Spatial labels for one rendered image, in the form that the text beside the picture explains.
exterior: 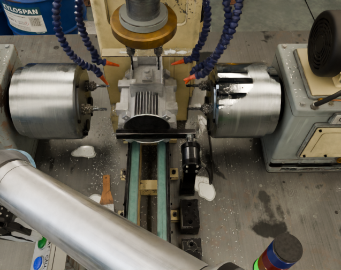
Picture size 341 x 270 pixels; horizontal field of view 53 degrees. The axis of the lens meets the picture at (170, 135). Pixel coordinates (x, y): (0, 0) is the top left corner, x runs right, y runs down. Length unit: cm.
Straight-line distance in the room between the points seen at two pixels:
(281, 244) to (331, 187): 65
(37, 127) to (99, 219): 66
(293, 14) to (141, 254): 319
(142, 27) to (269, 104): 44
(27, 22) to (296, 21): 224
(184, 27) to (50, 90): 49
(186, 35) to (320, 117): 52
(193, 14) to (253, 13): 222
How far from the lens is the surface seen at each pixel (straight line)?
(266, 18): 336
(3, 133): 116
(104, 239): 47
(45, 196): 57
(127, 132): 108
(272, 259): 78
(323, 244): 127
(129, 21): 93
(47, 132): 112
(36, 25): 262
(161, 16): 94
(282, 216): 126
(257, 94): 106
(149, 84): 106
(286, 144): 119
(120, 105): 109
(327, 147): 123
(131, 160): 116
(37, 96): 108
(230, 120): 105
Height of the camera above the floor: 191
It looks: 55 degrees down
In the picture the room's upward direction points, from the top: 1 degrees clockwise
